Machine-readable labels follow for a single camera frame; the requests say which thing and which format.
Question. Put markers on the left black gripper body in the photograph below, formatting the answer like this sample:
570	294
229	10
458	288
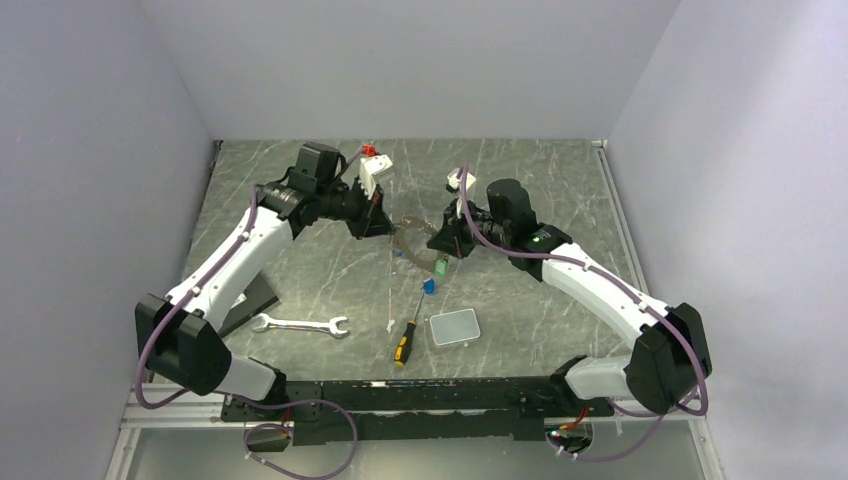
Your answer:
345	204

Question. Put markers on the black square plate rear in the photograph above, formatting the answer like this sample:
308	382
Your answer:
256	298

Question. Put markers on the grey rectangular tin box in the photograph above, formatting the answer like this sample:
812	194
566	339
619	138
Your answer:
454	327

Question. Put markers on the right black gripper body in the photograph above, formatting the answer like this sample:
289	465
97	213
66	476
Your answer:
497	233

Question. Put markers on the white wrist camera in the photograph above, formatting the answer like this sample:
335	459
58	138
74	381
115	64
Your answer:
454	180
373	166

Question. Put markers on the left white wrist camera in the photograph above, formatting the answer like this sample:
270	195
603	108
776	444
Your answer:
373	166

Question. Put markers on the silver open-end wrench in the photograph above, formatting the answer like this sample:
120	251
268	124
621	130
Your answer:
331	327

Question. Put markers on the yellow black screwdriver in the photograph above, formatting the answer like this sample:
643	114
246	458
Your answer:
405	345

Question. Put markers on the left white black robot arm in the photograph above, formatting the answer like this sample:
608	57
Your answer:
178	334

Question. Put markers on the aluminium extrusion rail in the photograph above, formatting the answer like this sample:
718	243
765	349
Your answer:
189	411

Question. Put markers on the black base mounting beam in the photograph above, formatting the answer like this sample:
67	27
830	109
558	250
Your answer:
520	408

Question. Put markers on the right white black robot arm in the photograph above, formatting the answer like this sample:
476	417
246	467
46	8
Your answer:
669	360

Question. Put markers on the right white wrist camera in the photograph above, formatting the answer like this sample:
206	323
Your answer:
454	180

